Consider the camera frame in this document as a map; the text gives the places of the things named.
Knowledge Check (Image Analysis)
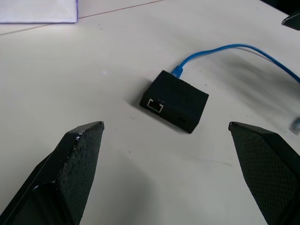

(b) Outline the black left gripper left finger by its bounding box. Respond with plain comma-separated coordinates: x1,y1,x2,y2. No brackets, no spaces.
0,120,105,225

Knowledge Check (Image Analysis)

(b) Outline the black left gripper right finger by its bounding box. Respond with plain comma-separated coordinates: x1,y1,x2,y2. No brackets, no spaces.
228,121,300,225

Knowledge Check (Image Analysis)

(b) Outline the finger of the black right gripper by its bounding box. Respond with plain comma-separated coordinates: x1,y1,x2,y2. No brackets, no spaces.
281,13,300,31

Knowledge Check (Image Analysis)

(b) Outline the black network adapter box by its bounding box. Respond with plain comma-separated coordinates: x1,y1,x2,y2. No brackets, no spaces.
140,69,210,135

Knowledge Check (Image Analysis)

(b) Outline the clear plastic box purple edge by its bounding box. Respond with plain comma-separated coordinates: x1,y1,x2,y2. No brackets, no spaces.
0,0,79,24

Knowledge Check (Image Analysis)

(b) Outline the blue Ethernet cable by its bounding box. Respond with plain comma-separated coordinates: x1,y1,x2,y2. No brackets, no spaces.
172,43,300,136

